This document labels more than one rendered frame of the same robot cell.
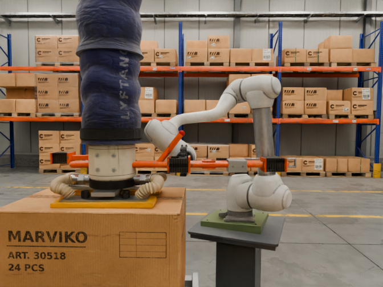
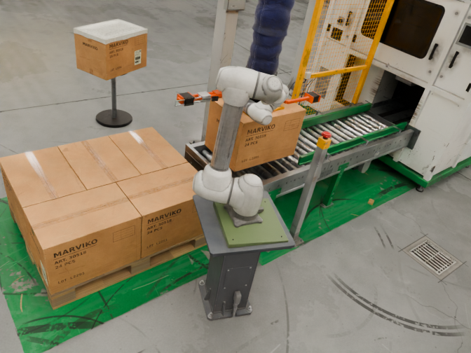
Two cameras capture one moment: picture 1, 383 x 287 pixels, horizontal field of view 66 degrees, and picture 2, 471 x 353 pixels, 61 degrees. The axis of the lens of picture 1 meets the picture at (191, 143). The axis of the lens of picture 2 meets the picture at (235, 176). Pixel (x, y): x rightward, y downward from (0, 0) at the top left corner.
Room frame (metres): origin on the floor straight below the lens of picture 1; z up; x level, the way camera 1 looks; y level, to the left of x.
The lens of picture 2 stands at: (3.01, -1.60, 2.30)
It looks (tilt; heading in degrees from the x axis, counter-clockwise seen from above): 35 degrees down; 136
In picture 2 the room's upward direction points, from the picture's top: 11 degrees clockwise
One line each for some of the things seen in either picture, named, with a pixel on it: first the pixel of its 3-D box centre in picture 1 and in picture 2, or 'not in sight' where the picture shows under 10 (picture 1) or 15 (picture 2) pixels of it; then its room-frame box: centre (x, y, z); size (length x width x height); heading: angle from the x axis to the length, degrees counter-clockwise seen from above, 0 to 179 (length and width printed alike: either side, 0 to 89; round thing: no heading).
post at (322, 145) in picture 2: not in sight; (307, 193); (1.60, 0.55, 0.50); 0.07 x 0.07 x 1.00; 0
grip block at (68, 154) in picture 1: (63, 157); (312, 97); (1.36, 0.59, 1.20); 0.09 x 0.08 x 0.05; 0
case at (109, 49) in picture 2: not in sight; (112, 48); (-0.85, 0.06, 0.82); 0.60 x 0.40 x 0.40; 113
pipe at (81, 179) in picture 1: (113, 181); not in sight; (1.10, 0.30, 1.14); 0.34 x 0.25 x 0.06; 90
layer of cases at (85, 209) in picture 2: not in sight; (110, 196); (0.79, -0.69, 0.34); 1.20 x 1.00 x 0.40; 90
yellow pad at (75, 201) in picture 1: (105, 197); not in sight; (1.00, 0.30, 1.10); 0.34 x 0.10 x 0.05; 90
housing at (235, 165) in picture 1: (236, 165); (203, 97); (1.09, -0.17, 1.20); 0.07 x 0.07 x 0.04; 0
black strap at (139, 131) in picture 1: (111, 133); not in sight; (1.10, 0.30, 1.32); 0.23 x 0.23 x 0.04
